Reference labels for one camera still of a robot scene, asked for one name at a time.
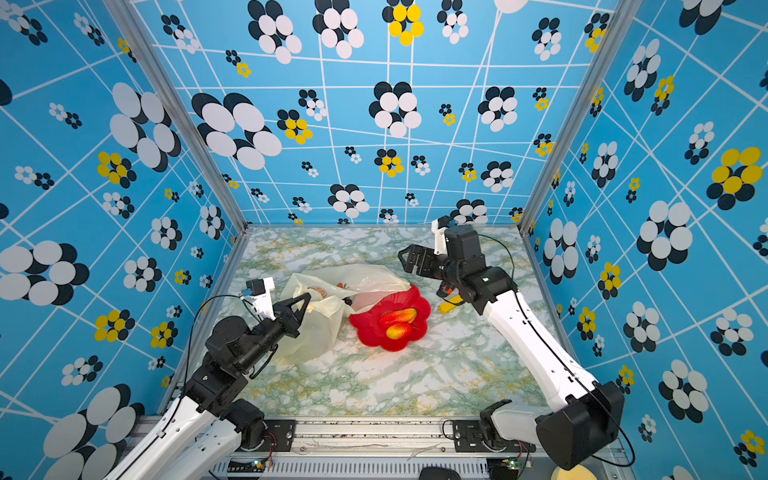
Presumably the translucent cream plastic bag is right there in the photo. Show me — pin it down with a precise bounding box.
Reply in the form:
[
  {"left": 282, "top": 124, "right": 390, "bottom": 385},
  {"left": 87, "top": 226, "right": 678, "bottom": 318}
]
[{"left": 275, "top": 264, "right": 410, "bottom": 366}]

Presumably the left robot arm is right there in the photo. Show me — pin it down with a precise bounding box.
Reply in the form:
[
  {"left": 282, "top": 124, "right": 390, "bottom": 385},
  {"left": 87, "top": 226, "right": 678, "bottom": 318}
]
[{"left": 106, "top": 293, "right": 311, "bottom": 479}]

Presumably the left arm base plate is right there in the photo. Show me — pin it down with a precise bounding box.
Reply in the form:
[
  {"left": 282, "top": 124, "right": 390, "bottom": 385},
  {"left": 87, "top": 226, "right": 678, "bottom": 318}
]
[{"left": 238, "top": 419, "right": 297, "bottom": 453}]

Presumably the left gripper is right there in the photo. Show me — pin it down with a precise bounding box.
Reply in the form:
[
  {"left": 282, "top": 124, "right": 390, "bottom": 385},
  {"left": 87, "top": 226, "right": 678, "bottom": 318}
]
[{"left": 237, "top": 292, "right": 310, "bottom": 376}]

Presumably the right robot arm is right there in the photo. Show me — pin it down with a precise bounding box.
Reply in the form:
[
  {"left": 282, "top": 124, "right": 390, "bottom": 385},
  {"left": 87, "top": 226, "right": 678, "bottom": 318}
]
[{"left": 398, "top": 222, "right": 625, "bottom": 470}]

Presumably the red yellow mango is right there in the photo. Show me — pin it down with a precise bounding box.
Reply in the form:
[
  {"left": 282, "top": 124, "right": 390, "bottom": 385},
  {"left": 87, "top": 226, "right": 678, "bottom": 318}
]
[{"left": 386, "top": 322, "right": 413, "bottom": 340}]

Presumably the yellow round object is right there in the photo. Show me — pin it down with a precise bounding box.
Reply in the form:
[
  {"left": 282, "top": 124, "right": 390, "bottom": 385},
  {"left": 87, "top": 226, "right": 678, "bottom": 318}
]
[{"left": 550, "top": 465, "right": 597, "bottom": 480}]

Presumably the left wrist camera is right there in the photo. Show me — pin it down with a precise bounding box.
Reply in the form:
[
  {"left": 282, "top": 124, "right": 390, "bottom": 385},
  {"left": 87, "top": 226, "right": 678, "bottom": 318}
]
[{"left": 242, "top": 277, "right": 275, "bottom": 320}]

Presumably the red flower-shaped plate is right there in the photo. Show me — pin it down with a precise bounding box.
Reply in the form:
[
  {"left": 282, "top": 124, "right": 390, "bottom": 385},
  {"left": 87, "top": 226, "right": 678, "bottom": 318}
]
[{"left": 349, "top": 284, "right": 432, "bottom": 352}]

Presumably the aluminium front rail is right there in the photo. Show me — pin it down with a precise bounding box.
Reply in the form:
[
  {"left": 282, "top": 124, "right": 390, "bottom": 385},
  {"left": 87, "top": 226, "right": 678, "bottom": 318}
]
[{"left": 143, "top": 416, "right": 637, "bottom": 480}]

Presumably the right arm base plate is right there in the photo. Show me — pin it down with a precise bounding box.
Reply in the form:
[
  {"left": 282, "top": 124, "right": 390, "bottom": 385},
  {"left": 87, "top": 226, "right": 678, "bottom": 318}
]
[{"left": 444, "top": 420, "right": 537, "bottom": 455}]

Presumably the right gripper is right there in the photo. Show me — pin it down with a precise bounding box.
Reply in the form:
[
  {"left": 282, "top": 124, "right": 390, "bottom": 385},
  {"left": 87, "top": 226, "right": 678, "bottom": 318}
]
[{"left": 403, "top": 247, "right": 468, "bottom": 291}]

